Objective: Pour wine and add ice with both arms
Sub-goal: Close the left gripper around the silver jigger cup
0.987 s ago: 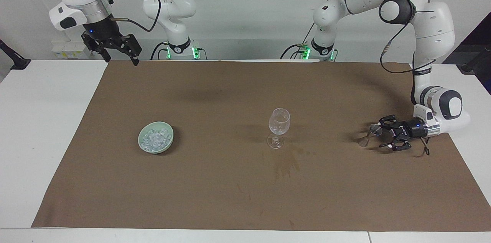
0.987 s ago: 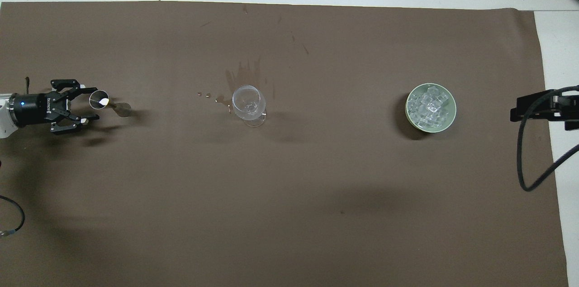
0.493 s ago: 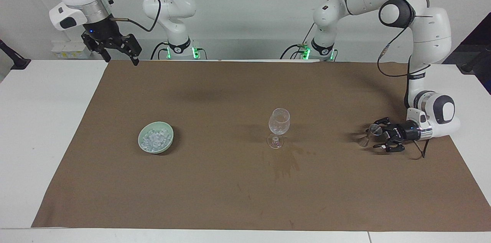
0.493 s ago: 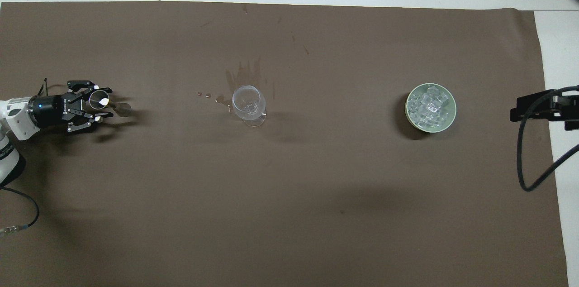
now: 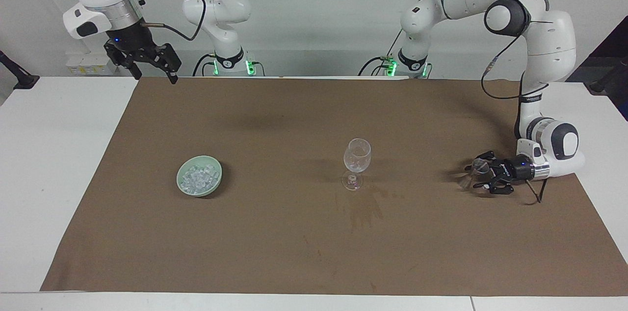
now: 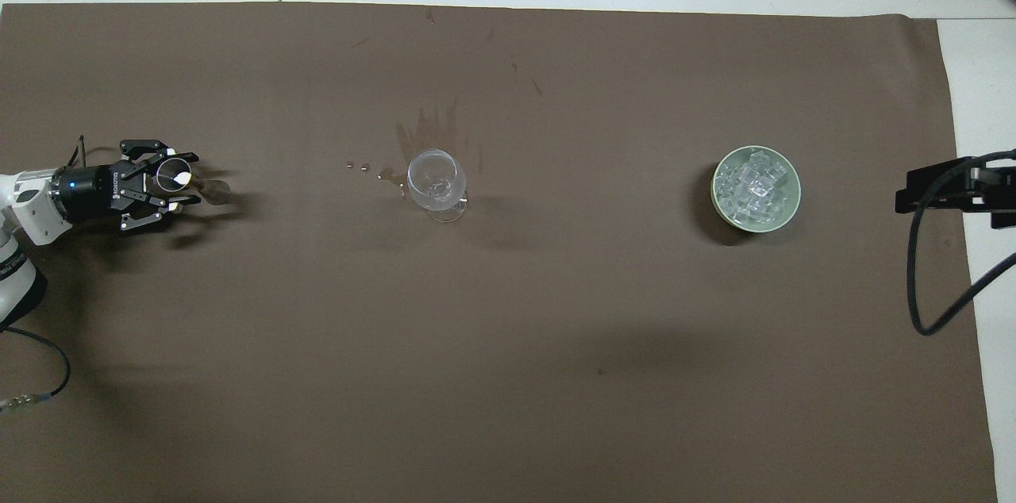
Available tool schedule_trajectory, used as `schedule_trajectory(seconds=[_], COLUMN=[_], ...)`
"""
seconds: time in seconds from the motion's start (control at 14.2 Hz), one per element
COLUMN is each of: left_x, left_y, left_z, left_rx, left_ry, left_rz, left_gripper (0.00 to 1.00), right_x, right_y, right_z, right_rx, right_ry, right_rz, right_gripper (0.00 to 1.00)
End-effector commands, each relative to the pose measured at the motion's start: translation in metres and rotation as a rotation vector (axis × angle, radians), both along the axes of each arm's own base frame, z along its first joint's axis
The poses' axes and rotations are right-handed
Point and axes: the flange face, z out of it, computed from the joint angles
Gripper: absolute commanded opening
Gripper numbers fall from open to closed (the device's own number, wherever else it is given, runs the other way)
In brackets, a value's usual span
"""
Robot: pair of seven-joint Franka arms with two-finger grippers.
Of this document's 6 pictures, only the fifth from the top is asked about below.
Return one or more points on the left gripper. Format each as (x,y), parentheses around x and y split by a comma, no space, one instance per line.
(519,168)

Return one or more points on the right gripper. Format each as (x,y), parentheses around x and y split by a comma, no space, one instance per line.
(130,38)

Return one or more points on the small clear glass cup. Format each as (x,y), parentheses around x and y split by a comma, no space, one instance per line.
(477,170)

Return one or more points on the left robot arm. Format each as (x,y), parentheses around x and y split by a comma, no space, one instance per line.
(549,41)

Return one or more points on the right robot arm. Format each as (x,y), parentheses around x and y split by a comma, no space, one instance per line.
(216,12)

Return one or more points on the clear ice cubes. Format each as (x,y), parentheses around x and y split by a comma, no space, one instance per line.
(197,176)

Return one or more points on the clear wine glass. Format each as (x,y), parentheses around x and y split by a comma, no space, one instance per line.
(357,156)

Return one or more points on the white socket box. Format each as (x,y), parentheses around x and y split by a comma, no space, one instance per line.
(91,64)

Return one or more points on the black stand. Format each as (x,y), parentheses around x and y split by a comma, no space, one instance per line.
(608,75)
(14,73)

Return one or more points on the pale green bowl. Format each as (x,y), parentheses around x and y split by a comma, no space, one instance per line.
(215,184)

